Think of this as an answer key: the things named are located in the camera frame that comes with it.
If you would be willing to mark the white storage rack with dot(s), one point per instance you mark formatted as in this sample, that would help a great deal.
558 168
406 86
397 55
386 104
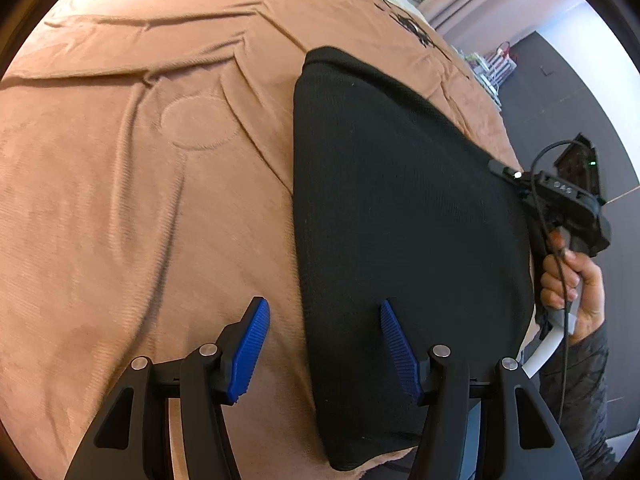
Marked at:
492 72

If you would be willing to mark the orange bed blanket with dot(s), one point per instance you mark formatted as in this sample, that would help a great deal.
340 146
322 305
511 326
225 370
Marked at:
150 185

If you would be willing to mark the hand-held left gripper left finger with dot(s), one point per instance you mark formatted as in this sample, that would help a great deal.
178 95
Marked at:
247 355

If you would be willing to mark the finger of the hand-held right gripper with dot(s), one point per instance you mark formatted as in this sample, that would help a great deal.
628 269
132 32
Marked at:
505 171

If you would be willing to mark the person's right hand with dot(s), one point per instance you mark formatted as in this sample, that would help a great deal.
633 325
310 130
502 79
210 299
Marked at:
590 290

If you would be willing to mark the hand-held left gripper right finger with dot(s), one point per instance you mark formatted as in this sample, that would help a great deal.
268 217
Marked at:
402 355

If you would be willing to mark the black knit pants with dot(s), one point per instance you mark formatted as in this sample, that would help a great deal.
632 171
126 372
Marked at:
400 200

